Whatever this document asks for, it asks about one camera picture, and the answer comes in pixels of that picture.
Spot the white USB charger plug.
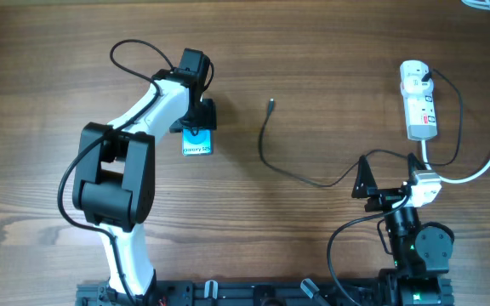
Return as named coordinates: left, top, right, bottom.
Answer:
left=400, top=72, right=434, bottom=98

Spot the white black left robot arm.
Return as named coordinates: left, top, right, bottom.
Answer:
left=61, top=65, right=217, bottom=305

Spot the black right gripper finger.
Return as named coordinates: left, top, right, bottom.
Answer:
left=407, top=153, right=426, bottom=178
left=351, top=156, right=378, bottom=199

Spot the white power strip socket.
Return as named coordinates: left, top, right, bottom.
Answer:
left=400, top=59, right=437, bottom=141

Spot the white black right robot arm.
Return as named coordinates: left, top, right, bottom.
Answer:
left=351, top=154, right=455, bottom=306

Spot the black USB charging cable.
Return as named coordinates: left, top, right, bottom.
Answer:
left=258, top=68, right=464, bottom=189

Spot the blue screen smartphone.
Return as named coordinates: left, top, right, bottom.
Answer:
left=182, top=130, right=213, bottom=156

